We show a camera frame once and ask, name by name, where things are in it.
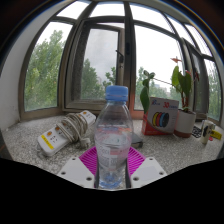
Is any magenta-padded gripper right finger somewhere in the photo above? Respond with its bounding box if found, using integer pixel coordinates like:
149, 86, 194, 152
126, 147, 168, 189

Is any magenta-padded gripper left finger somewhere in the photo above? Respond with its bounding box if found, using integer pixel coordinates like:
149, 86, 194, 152
57, 145, 100, 189

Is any clear blue-capped water bottle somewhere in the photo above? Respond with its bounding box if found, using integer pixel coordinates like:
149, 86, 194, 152
93, 85, 135, 190

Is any white power strip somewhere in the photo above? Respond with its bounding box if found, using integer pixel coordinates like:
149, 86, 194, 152
37, 109, 98, 158

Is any red and white filament box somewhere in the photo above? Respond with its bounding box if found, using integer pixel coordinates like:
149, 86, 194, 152
141, 96, 180, 136

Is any potted plant in white pot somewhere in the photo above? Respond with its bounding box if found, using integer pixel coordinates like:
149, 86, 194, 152
139, 56, 201, 139

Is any white coiled cable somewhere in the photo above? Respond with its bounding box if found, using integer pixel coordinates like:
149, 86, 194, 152
54, 112, 92, 149

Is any white mug with black handle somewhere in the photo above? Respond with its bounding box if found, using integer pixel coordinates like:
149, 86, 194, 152
199, 119, 216, 145

